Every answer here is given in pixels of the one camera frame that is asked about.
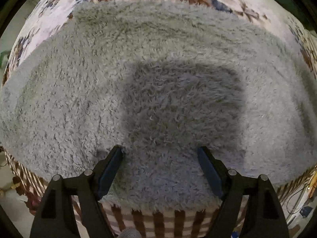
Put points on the grey fluffy pants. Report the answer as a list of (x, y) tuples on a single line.
[(161, 79)]

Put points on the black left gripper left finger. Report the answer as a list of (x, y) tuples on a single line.
[(55, 216)]

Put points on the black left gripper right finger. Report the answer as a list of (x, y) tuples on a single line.
[(264, 216)]

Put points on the floral bed cover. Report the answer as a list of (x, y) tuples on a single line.
[(47, 18)]

